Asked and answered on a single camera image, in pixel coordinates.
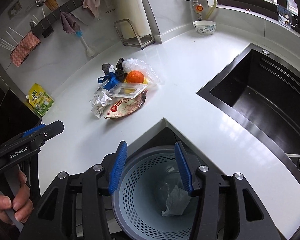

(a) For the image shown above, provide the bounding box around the red patterned snack wrapper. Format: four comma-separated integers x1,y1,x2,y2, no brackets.
104,90,148,119

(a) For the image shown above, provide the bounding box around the blue ribbon lanyard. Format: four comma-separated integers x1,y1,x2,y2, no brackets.
97,71,121,91

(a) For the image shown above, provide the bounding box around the clear toothbrush blister pack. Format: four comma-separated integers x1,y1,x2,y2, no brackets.
108,82,148,99

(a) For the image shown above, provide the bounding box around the orange peel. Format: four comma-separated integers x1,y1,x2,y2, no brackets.
125,70,145,83

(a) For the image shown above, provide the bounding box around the clear plastic bag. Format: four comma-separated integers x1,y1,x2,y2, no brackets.
122,59,165,85

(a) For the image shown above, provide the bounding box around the grey perforated trash bin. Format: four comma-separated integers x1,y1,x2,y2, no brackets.
112,146,198,239

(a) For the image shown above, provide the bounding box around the black kitchen sink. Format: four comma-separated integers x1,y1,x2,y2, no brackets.
197,44,300,169

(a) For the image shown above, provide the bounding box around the person's left hand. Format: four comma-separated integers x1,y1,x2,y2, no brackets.
0,171,33,225

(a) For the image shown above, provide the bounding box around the yellow green seasoning pouch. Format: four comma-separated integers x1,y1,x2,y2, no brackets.
26,83,54,117

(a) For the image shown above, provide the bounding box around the white bottle brush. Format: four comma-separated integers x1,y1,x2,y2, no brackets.
76,30,95,57

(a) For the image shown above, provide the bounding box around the dark grey cloth rag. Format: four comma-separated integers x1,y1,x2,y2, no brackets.
102,57,127,82

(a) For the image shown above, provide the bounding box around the pink wavy dishcloth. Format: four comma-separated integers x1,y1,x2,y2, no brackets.
10,31,40,67

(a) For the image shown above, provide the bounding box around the mauve hanging cloth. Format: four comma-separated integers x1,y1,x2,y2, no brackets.
61,12,81,34

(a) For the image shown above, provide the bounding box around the steel cutting board rack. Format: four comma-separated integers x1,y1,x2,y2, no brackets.
114,18,155,50

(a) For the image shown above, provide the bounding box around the light pink hanging cloth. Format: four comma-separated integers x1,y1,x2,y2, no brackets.
82,0,101,18

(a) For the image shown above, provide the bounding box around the white cutting board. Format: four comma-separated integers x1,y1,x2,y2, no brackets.
112,0,151,37

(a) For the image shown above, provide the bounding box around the white patterned ceramic bowl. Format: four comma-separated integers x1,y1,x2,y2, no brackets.
192,20,217,35

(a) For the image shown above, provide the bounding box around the clear glass mug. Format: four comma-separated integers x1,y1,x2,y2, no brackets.
277,4,298,29

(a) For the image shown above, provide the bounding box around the black wall hook rail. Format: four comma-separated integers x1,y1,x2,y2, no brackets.
31,0,83,38

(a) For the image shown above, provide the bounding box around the gas valve with hose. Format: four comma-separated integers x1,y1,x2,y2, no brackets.
192,0,217,20

